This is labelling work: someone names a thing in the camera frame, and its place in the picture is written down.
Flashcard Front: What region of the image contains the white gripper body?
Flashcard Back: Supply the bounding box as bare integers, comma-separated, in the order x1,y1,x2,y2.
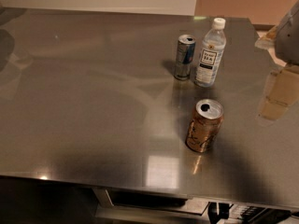
275,0,299,65

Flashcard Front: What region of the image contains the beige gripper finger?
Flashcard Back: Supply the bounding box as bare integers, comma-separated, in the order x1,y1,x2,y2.
255,26,278,49

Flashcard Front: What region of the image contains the orange soda can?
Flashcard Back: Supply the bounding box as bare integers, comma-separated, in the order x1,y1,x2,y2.
185,99,224,153

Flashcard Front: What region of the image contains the blue silver energy drink can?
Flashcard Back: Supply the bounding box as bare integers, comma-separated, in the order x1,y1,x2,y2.
174,35,196,80

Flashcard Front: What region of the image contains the clear plastic water bottle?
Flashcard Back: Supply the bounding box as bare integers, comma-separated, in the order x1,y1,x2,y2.
194,18,226,87

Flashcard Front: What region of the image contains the black device under table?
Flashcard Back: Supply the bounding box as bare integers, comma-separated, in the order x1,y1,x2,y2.
207,203,291,224

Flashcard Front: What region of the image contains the grey shelf under table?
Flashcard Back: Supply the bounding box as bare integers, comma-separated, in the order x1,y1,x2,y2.
93,189,209,224

